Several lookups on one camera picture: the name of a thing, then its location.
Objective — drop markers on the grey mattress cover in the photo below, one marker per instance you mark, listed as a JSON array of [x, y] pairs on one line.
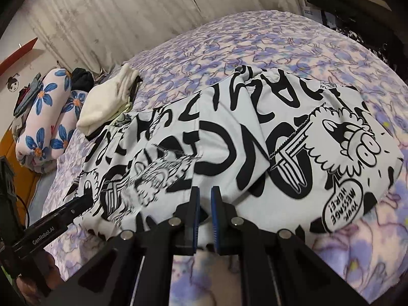
[[41, 191]]

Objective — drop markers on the purple floral bedsheet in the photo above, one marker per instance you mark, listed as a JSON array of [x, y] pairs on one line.
[[255, 44]]

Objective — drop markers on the person's left hand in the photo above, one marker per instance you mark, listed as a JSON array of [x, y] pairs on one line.
[[47, 267]]

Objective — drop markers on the grey folded clothing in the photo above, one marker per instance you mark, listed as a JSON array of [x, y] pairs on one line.
[[28, 95]]

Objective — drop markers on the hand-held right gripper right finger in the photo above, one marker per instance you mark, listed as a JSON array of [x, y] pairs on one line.
[[216, 210]]

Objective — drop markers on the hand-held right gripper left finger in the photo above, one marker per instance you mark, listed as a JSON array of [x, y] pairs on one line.
[[195, 204]]

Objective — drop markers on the black and white printed garment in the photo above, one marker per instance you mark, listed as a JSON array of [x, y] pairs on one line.
[[223, 124]]

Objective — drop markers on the black clothes pile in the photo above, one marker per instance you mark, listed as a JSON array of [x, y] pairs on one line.
[[81, 78]]

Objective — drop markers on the rolled blue flower quilt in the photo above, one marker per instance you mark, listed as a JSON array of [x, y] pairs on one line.
[[41, 118]]

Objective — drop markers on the folded cream fleece cloth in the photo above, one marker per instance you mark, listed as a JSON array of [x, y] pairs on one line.
[[102, 102]]

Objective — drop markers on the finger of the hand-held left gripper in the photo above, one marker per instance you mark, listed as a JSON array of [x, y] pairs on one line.
[[76, 205]]

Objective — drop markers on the cartoon wall sticker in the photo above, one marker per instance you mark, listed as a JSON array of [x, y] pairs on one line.
[[13, 83]]

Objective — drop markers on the red wall shelf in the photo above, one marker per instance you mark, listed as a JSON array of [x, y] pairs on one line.
[[19, 52]]

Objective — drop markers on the white box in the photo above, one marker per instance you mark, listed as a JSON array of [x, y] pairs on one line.
[[312, 14]]

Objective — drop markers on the folded black cloth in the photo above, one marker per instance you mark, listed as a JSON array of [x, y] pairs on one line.
[[135, 89]]

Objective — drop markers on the beige curtain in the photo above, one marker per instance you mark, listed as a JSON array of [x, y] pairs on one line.
[[127, 12]]

